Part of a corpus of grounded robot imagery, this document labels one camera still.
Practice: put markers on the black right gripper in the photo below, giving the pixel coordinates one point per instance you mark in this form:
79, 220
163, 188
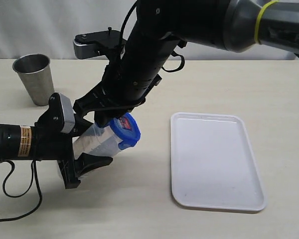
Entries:
113, 102

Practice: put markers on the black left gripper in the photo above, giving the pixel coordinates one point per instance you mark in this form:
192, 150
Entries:
51, 144

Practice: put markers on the clear plastic tall container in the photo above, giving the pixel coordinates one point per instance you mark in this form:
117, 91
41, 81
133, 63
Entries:
97, 141

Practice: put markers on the blue container lid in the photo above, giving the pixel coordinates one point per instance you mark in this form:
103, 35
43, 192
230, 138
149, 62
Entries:
127, 130

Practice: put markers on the stainless steel cup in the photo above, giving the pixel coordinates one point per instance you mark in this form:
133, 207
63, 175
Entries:
35, 74

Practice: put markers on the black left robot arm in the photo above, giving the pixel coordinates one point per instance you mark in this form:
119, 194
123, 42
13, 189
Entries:
18, 143

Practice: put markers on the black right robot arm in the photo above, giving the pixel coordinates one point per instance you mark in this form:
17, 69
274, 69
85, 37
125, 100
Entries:
162, 26

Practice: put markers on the white background curtain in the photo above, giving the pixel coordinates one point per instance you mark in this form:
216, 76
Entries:
49, 27

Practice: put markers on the white plastic tray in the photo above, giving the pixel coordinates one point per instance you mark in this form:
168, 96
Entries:
212, 164

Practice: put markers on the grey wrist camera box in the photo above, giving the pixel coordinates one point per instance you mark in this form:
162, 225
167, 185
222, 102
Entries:
95, 44
61, 113

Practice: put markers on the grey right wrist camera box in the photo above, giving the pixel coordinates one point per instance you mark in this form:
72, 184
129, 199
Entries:
95, 44

